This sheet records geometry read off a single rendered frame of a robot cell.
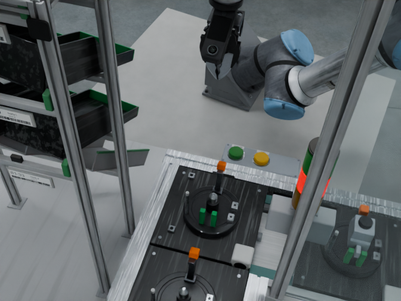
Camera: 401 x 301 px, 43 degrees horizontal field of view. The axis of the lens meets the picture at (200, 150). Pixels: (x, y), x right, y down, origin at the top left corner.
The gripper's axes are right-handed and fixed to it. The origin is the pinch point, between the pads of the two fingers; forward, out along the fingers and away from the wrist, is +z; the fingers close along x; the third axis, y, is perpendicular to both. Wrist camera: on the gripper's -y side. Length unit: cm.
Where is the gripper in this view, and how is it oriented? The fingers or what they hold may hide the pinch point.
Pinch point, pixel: (217, 76)
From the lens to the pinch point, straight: 118.6
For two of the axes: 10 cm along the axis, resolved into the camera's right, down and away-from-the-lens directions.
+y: 2.6, -7.3, 6.4
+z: -0.4, 6.5, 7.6
